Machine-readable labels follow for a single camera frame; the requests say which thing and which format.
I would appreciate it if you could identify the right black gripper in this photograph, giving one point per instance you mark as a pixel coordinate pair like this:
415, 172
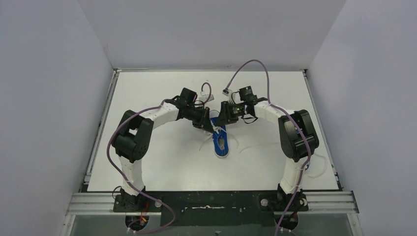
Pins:
226, 116

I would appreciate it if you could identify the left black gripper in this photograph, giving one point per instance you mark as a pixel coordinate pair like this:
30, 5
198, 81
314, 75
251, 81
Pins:
204, 124

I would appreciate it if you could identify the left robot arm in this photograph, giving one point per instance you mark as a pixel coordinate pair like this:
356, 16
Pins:
130, 141

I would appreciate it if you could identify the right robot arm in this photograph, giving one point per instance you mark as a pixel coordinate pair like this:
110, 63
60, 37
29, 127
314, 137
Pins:
297, 137

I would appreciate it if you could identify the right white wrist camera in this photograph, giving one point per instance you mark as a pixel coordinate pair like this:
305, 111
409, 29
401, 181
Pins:
230, 95

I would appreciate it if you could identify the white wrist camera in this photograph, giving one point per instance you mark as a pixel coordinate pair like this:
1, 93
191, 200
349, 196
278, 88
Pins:
206, 97
230, 95

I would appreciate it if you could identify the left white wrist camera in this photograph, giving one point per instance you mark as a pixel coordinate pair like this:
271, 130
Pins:
206, 97

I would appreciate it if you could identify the aluminium frame rail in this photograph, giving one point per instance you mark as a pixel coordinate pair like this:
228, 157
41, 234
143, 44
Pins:
103, 203

